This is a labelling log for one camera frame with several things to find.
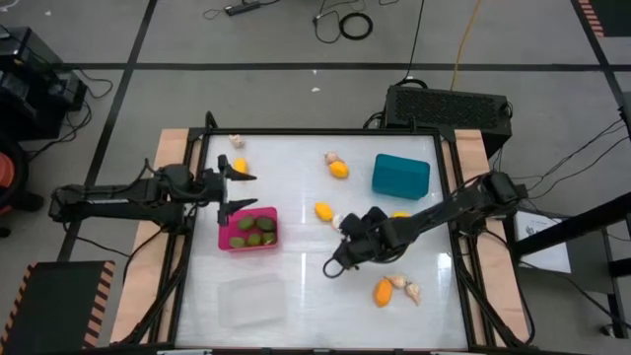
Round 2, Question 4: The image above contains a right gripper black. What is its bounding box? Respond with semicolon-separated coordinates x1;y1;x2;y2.
332;205;410;270

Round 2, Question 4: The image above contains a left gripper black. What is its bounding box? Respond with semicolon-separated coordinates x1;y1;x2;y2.
196;155;259;227

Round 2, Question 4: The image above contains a pink plastic basket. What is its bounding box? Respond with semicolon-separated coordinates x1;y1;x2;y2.
217;206;280;253

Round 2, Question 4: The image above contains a teal plastic basket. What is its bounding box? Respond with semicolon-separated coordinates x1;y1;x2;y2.
371;153;432;201

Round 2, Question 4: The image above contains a wooden table board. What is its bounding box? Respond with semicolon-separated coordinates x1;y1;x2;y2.
453;128;532;345
108;128;191;345

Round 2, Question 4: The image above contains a clear plastic basket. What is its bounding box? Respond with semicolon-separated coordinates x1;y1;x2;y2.
216;272;289;330

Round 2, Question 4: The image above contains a black computer case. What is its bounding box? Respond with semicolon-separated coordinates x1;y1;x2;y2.
383;84;514;159

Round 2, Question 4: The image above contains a white paper sheet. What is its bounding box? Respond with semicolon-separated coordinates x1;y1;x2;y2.
514;209;572;275

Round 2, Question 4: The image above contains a black power strip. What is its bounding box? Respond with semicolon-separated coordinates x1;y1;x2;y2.
224;1;261;17

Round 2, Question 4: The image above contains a black metal stand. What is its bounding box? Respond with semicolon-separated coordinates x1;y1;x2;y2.
510;191;631;339

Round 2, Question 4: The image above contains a black mat with striped edge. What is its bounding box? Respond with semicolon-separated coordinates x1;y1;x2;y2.
576;0;631;38
0;259;117;355

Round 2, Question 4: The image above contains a black equipment rack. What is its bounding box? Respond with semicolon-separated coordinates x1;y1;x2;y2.
0;25;89;142

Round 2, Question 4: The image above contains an orange and black reel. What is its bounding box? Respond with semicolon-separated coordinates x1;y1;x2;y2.
0;132;45;216

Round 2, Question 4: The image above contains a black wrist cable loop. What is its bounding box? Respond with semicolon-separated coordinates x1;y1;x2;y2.
322;256;347;280

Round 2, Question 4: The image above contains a black aluminium table frame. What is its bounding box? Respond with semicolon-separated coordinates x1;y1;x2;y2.
117;110;538;355

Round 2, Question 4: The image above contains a coiled black cable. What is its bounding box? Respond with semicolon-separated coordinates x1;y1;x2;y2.
338;12;375;41

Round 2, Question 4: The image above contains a long black cable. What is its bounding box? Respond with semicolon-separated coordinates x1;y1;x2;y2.
393;0;426;88

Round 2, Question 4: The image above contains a yellow cable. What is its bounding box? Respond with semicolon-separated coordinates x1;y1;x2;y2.
449;0;483;93

